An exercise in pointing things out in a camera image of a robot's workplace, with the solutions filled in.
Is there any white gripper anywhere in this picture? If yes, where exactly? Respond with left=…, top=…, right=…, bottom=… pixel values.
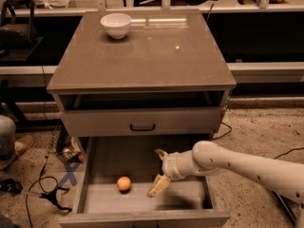
left=146, top=149, right=184, bottom=198

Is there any orange fruit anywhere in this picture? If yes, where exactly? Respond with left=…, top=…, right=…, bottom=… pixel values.
left=117, top=176, right=131, bottom=192

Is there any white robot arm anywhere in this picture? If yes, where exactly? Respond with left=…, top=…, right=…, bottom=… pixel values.
left=147, top=141, right=304, bottom=228

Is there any open grey middle drawer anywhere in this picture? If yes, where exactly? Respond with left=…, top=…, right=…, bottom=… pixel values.
left=58, top=135, right=230, bottom=228

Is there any closed grey top drawer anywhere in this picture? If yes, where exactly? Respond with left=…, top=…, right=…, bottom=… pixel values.
left=61, top=107, right=224, bottom=137

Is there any grey drawer cabinet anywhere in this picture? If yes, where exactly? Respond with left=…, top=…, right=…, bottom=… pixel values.
left=46, top=9, right=238, bottom=228

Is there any black metal stand leg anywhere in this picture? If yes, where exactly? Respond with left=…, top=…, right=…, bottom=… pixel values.
left=274, top=192, right=296, bottom=226

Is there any brown shoe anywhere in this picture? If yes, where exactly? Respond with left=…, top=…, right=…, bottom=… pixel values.
left=0, top=135, right=34, bottom=170

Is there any white ceramic bowl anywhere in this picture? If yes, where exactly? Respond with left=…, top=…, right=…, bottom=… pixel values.
left=101, top=13, right=131, bottom=39

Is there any black drawer handle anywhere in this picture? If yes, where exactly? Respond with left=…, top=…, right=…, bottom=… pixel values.
left=129, top=123, right=156, bottom=132

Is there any black floor cable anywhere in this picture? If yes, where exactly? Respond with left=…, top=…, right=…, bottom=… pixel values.
left=212, top=122, right=304, bottom=160

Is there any wire basket with items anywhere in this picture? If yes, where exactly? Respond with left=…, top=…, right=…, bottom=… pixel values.
left=47, top=125, right=84, bottom=163

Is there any black cable left floor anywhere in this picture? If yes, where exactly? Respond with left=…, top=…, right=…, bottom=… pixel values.
left=24, top=65, right=61, bottom=228

